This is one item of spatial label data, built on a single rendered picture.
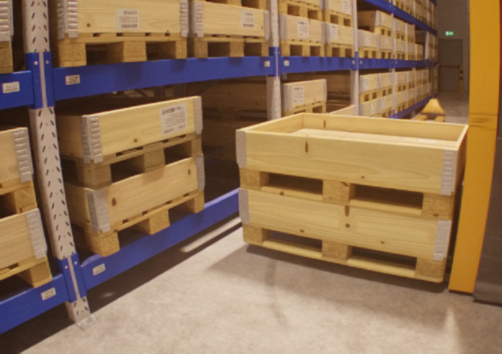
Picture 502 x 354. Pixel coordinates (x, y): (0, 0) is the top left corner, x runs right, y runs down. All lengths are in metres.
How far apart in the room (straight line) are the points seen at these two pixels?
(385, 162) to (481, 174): 0.47
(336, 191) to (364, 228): 0.24
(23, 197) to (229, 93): 2.28
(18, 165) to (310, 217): 1.46
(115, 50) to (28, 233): 0.94
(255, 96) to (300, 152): 1.37
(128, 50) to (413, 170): 1.46
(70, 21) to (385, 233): 1.76
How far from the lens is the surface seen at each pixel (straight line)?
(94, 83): 1.89
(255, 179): 2.30
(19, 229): 1.76
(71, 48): 1.80
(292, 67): 3.36
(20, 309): 1.88
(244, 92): 3.47
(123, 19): 1.99
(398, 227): 2.04
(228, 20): 2.63
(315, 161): 2.09
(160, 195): 2.20
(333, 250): 2.21
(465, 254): 2.10
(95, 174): 1.89
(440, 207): 1.96
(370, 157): 1.97
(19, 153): 1.70
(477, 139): 1.92
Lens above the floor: 1.14
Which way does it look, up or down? 13 degrees down
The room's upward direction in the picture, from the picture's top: 2 degrees counter-clockwise
